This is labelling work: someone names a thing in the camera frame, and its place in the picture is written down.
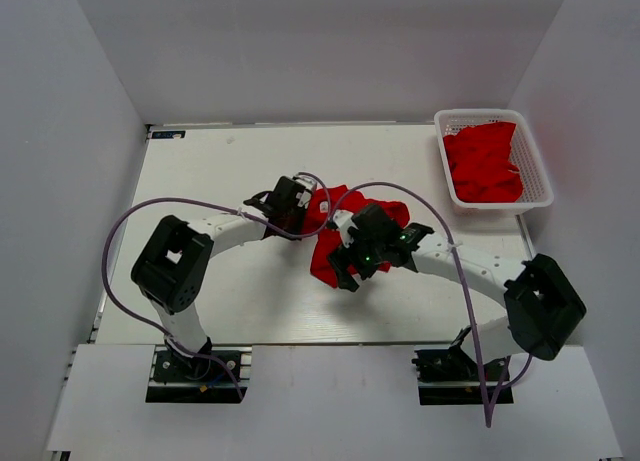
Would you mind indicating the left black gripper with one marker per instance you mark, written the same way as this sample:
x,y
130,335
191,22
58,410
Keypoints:
x,y
302,212

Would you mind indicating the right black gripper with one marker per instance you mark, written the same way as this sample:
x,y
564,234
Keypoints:
x,y
342,255

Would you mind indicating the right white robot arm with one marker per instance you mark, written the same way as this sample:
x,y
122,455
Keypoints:
x,y
542,307

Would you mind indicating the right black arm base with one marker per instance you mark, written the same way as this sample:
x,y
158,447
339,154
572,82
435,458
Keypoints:
x,y
440,386

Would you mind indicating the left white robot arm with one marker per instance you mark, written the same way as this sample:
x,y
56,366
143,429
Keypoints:
x,y
172,265

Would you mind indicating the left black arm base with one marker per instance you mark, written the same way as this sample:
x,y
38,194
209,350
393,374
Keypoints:
x,y
198,381

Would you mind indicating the red t shirts in basket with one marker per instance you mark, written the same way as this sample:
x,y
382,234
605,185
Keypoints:
x,y
479,162

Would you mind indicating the blue table label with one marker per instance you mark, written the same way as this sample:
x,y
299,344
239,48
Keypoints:
x,y
168,134

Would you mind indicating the white plastic basket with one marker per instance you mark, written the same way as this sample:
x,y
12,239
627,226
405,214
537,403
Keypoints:
x,y
524,154

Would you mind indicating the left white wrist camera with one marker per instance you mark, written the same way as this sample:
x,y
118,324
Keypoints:
x,y
309,186

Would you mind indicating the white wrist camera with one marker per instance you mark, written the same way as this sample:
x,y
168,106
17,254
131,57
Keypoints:
x,y
309,186
342,221

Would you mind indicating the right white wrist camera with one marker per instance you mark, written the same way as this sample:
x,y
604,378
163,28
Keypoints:
x,y
342,221

